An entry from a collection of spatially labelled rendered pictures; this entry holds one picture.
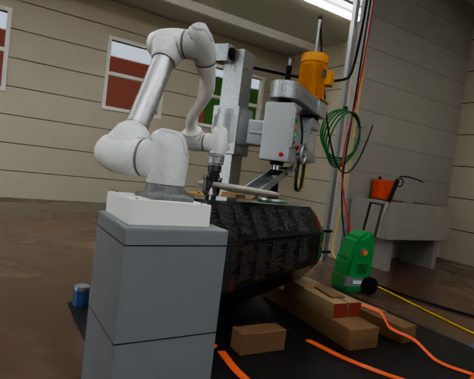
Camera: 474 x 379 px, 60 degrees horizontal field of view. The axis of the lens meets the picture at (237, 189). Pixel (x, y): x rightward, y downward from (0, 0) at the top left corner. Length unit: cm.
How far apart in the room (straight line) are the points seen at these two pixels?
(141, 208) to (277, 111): 171
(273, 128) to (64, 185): 615
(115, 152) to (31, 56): 698
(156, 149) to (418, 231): 454
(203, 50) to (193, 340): 123
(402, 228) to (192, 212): 413
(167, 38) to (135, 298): 115
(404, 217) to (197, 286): 413
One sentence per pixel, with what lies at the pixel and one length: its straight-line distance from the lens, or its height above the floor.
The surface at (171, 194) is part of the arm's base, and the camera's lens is 157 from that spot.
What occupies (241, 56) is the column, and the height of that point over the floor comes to 198.
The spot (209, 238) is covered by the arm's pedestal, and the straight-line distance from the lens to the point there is 153.
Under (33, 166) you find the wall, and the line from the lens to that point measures 847.
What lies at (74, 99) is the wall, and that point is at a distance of 858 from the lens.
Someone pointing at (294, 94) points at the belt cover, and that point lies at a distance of 297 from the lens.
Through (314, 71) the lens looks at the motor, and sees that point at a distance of 364.
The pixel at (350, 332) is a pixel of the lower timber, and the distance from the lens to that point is 272.
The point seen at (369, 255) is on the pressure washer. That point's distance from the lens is 411.
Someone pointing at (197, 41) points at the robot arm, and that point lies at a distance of 194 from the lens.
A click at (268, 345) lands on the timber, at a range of 250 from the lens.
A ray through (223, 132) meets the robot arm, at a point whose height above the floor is 122.
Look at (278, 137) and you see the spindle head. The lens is 293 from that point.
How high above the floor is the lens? 104
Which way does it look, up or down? 3 degrees down
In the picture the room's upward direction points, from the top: 7 degrees clockwise
